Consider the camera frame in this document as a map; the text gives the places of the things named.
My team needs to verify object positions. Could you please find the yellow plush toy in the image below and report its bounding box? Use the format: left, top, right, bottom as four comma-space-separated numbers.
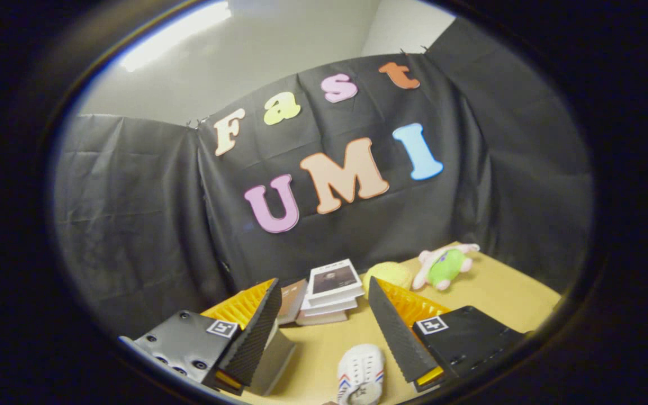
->
363, 261, 413, 293

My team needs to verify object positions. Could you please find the white book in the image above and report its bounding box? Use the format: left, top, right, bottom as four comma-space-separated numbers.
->
300, 296, 359, 317

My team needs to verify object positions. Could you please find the pink and green plush toy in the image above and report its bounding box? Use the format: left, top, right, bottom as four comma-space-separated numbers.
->
412, 243, 480, 291

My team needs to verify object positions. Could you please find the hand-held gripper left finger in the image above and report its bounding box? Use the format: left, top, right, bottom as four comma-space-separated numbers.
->
119, 278, 283, 397

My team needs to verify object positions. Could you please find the black backdrop cloth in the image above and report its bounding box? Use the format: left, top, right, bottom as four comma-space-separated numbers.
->
54, 17, 593, 338

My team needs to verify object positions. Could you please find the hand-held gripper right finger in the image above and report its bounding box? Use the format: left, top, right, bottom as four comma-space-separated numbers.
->
368, 276, 525, 393

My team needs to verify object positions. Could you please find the white striped shoe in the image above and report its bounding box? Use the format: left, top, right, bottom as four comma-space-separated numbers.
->
337, 344, 386, 405

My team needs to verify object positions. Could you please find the tan cardboard storage box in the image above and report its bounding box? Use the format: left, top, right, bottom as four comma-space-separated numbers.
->
248, 321, 297, 397

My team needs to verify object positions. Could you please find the pale thick book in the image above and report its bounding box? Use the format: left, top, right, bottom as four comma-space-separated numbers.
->
295, 308, 349, 327

